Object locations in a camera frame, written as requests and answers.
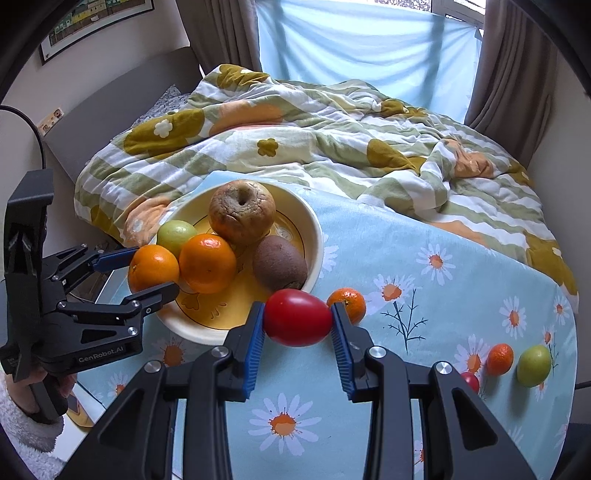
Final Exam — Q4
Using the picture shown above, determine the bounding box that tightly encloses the wrinkled brown apple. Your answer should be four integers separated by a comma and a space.
208, 180, 277, 246

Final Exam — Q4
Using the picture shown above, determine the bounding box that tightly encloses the small tangerine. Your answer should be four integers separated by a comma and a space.
326, 287, 367, 325
486, 343, 515, 376

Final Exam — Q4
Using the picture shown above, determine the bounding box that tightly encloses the brown kiwi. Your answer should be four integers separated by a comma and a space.
252, 235, 308, 291

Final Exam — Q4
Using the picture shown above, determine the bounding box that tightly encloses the person's left hand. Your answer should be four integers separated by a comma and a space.
4, 371, 79, 416

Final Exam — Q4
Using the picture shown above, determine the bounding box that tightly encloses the brown curtain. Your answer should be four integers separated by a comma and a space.
178, 0, 264, 75
464, 0, 561, 171

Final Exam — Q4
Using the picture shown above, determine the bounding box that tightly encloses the person's left forearm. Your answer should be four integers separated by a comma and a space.
0, 374, 65, 480

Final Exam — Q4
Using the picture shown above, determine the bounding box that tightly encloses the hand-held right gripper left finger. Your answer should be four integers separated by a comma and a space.
58, 302, 266, 480

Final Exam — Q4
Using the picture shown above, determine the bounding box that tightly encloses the large red tomato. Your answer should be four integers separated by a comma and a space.
263, 289, 334, 348

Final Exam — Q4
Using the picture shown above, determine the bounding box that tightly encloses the window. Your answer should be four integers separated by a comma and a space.
369, 0, 485, 28

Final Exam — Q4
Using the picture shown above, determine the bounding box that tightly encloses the grey patterned pillow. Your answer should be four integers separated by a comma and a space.
134, 84, 192, 125

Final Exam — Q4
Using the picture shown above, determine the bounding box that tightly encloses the framed wall poster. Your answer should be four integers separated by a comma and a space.
38, 0, 155, 65

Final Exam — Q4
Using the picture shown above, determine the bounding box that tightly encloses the grey bed headboard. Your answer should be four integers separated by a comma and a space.
44, 46, 204, 185

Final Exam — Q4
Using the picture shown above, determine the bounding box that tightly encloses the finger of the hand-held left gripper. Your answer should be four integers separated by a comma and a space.
41, 244, 139, 284
55, 281, 181, 335

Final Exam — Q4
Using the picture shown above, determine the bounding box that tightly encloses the large orange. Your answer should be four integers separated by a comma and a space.
178, 233, 237, 294
128, 244, 181, 294

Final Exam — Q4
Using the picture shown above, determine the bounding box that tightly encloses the light blue window cloth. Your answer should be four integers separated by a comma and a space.
255, 0, 478, 125

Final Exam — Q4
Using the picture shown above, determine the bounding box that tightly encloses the blue daisy tablecloth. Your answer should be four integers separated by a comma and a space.
92, 171, 578, 480

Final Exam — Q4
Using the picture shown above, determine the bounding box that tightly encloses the wall power outlet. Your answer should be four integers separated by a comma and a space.
38, 107, 64, 137

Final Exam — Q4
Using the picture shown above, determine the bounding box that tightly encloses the green apple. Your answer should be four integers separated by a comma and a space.
516, 345, 552, 387
156, 220, 199, 259

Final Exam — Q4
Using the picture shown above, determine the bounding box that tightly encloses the cream bowl with duck print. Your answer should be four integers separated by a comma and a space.
148, 182, 324, 344

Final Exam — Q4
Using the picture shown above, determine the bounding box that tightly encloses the green striped floral blanket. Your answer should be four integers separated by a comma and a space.
74, 65, 580, 296

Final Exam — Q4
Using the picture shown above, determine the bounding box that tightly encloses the black cable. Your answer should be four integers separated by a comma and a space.
0, 105, 49, 171

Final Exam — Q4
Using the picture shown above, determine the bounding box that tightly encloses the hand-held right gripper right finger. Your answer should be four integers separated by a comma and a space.
330, 302, 539, 480

